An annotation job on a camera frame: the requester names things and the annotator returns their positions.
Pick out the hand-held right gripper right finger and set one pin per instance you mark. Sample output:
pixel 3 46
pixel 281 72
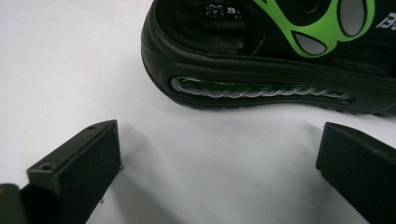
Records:
pixel 364 168

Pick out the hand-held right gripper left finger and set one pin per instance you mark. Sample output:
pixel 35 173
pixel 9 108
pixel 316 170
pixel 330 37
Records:
pixel 77 174

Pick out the black sandal with green pattern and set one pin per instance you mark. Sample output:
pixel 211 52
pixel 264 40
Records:
pixel 218 62

